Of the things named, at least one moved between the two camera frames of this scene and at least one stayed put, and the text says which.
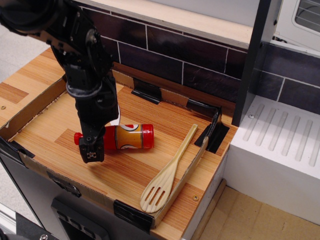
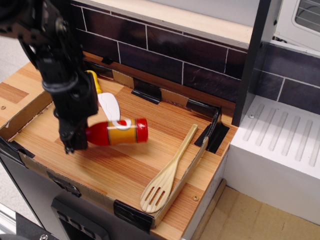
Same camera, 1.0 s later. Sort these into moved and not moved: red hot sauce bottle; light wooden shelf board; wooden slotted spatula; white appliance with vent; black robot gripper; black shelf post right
Moved: black robot gripper; red hot sauce bottle
Not moved: light wooden shelf board; black shelf post right; wooden slotted spatula; white appliance with vent
